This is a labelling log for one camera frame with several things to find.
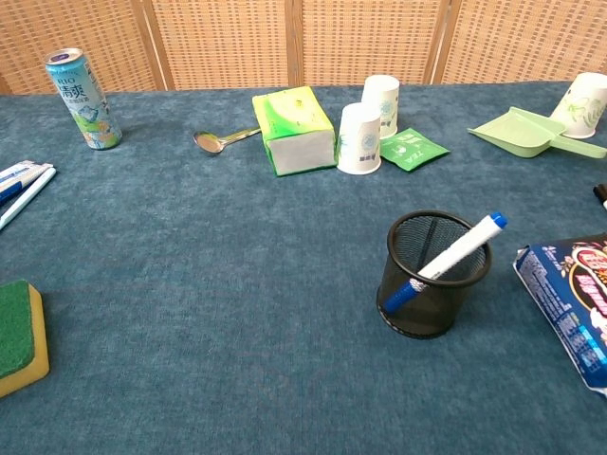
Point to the black cup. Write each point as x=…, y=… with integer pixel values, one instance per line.
x=427, y=317

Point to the blue white marker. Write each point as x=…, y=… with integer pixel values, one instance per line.
x=460, y=251

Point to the black marker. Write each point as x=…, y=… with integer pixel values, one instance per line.
x=601, y=195

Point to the white paper cup blue logo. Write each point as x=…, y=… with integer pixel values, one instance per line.
x=359, y=140
x=386, y=102

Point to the green tissue pack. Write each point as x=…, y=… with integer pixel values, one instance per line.
x=294, y=123

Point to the blue table cloth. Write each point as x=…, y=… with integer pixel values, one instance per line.
x=213, y=284

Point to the metal spoon with golden bowl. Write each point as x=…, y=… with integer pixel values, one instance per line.
x=208, y=142

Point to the green tea sachet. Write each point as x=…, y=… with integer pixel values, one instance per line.
x=415, y=151

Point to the bamboo folding screen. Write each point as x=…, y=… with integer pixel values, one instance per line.
x=227, y=42

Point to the light green dustpan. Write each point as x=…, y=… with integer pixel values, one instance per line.
x=517, y=132

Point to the light blue drink can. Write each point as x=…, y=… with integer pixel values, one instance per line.
x=87, y=109

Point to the dark blue pad pack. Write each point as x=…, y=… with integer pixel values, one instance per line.
x=569, y=303

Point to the light blue toothbrush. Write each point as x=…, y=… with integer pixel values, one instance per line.
x=28, y=196

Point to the blue white toothpaste tube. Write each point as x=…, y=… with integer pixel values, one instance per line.
x=16, y=175

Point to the green yellow sponge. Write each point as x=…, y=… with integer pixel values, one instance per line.
x=16, y=327

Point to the white paper cup leaf print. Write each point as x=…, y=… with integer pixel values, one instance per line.
x=583, y=104

